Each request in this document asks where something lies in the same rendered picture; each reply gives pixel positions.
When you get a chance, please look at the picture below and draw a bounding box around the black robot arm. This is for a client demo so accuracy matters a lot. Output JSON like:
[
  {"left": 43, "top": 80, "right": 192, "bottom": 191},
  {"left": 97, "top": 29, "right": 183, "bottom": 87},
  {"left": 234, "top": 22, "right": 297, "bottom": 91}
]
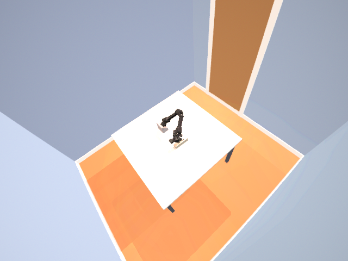
[{"left": 161, "top": 109, "right": 184, "bottom": 143}]

